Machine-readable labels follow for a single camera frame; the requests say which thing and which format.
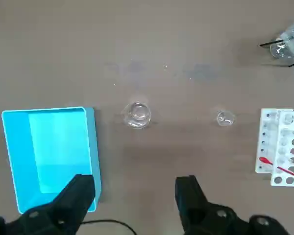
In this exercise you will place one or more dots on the white test tube rack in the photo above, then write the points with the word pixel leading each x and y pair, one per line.
pixel 284 147

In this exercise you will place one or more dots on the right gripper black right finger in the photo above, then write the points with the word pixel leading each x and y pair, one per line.
pixel 198 215

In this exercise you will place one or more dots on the blue plastic bin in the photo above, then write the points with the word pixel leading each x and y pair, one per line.
pixel 58 147

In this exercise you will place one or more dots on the small glass beaker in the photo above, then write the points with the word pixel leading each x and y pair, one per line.
pixel 225 118

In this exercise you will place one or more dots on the large glass beaker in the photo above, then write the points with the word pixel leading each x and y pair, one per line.
pixel 137 115

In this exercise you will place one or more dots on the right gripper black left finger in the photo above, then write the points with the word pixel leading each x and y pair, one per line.
pixel 63 210

